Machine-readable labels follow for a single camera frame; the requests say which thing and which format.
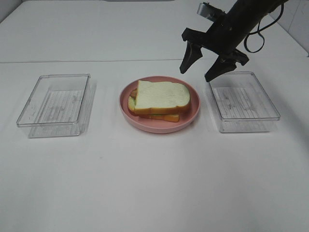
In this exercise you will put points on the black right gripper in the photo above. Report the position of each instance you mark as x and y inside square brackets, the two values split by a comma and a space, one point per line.
[221, 39]

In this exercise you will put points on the bacon strip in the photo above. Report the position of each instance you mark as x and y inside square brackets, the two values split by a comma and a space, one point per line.
[133, 93]

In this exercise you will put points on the white bread slice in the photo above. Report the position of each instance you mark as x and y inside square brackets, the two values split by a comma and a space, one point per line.
[173, 118]

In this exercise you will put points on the green lettuce leaf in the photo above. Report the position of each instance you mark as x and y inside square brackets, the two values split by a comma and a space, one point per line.
[131, 106]

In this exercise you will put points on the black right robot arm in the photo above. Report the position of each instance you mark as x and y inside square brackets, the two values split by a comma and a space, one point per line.
[246, 14]

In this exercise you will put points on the clear right plastic tray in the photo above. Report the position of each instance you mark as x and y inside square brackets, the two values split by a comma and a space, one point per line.
[240, 104]

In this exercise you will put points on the clear plastic tray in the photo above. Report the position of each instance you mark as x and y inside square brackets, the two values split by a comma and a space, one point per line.
[58, 106]
[240, 104]

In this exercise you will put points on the pink round plate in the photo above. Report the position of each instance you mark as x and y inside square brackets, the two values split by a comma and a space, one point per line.
[155, 125]

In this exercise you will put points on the clear left plastic tray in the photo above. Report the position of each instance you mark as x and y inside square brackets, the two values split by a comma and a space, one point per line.
[58, 106]

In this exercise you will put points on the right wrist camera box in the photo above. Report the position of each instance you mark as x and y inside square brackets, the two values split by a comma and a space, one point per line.
[209, 12]

